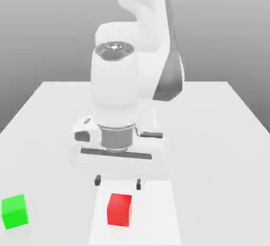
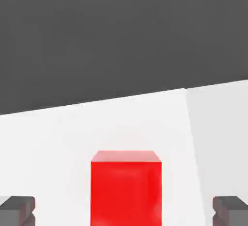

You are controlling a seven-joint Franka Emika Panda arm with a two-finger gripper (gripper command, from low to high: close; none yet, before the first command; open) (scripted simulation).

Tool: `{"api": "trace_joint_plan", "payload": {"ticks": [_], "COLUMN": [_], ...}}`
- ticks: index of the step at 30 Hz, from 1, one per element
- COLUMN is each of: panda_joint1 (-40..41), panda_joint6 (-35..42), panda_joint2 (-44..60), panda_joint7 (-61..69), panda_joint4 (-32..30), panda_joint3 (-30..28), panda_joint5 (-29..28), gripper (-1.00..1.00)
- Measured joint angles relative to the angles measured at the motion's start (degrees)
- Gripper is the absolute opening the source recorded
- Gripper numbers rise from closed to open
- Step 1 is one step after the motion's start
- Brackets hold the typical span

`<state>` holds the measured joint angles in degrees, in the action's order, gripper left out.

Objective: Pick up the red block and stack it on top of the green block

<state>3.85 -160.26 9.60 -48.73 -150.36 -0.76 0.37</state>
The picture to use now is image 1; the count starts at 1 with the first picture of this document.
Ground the small green cube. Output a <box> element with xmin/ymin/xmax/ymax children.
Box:
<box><xmin>1</xmin><ymin>194</ymin><xmax>29</xmax><ymax>230</ymax></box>

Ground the small red cube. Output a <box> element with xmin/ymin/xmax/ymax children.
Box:
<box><xmin>107</xmin><ymin>193</ymin><xmax>133</xmax><ymax>228</ymax></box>

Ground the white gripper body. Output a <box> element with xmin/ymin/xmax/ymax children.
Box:
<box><xmin>67</xmin><ymin>138</ymin><xmax>167</xmax><ymax>176</ymax></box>

